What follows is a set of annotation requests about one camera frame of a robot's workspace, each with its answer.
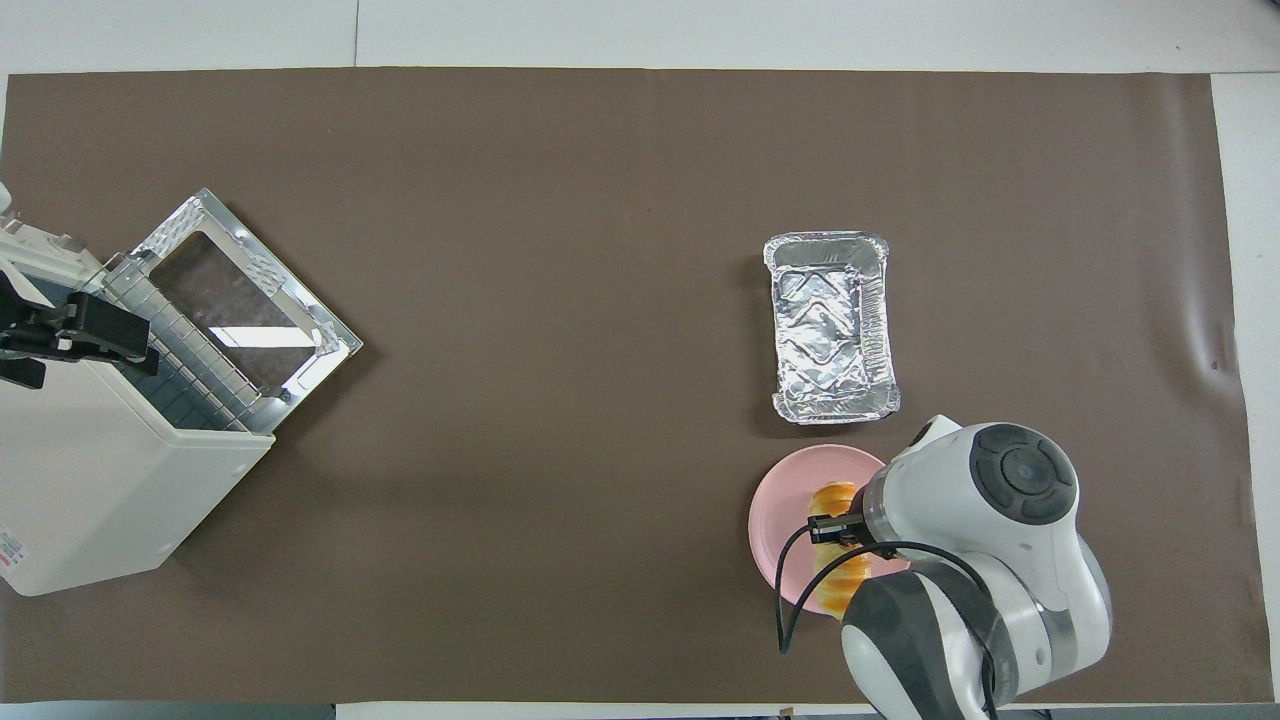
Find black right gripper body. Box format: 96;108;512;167
835;510;896;556

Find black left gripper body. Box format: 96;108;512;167
0;272;101;389

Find aluminium foil baking tray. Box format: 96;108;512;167
763;231;901;426

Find metal oven rack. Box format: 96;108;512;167
100;260;273;433

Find glass oven door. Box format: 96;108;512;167
130;188;364;421

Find cream toaster oven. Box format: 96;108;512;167
0;185;277;598

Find pink round plate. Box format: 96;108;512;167
748;445;916;616

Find brown table mat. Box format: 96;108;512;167
0;68;1273;704

